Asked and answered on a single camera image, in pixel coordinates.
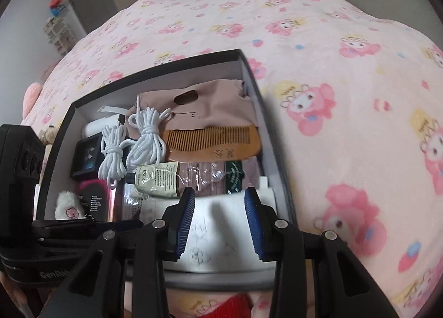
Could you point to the person's left hand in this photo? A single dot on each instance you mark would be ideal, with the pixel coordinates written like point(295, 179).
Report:
point(15, 300)

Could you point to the colourful plastic toy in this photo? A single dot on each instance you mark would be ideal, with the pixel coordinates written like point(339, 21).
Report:
point(57, 6)

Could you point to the beige cloth pouch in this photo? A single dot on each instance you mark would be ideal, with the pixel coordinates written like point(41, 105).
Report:
point(214, 106)

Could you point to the white notebook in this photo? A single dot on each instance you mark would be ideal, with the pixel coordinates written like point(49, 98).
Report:
point(214, 221)

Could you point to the wooden comb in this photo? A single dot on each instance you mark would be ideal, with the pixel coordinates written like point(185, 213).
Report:
point(214, 145)

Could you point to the pink cartoon printed blanket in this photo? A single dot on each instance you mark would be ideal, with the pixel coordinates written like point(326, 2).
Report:
point(311, 61)

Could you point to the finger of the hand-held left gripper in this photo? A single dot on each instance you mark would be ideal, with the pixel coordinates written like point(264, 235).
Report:
point(69, 226)

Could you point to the red cloth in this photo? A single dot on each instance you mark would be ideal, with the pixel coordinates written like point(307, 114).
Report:
point(232, 307)

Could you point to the white shelf rack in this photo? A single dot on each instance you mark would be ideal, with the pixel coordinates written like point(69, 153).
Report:
point(59, 34)

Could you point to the clear packet brown contents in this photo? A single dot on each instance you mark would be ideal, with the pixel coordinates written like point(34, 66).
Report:
point(207, 176)

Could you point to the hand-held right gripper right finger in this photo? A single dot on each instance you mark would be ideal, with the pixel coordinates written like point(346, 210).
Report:
point(254, 228)

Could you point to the beige plush bear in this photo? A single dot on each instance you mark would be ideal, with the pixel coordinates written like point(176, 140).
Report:
point(48, 134)

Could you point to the white charger block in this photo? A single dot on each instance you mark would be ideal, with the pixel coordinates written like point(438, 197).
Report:
point(95, 127)

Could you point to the pink and black package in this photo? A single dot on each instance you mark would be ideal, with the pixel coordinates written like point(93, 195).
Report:
point(100, 200)

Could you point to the black cardboard box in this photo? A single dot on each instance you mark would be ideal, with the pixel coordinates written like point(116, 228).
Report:
point(273, 172)

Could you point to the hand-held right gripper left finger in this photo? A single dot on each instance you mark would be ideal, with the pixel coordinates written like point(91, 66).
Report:
point(183, 224)

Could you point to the green hand cream tube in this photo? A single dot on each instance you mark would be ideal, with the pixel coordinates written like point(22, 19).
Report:
point(155, 179)

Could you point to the small black box blue print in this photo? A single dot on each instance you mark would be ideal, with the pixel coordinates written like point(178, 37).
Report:
point(84, 158)

